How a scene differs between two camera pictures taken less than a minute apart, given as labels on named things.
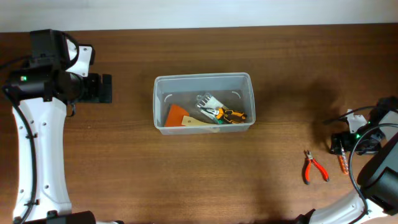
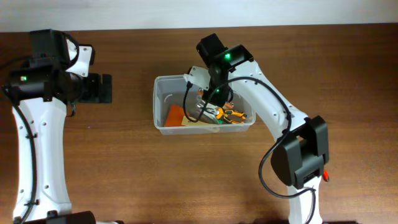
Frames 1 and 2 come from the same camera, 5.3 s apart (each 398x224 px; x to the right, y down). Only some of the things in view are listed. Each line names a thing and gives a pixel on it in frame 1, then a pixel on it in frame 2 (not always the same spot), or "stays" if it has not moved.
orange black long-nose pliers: [229, 116] stays
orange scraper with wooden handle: [178, 116] stays
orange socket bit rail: [343, 160] to [227, 105]
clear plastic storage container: [203, 103] stays
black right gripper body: [339, 144] to [218, 97]
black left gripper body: [94, 88] stays
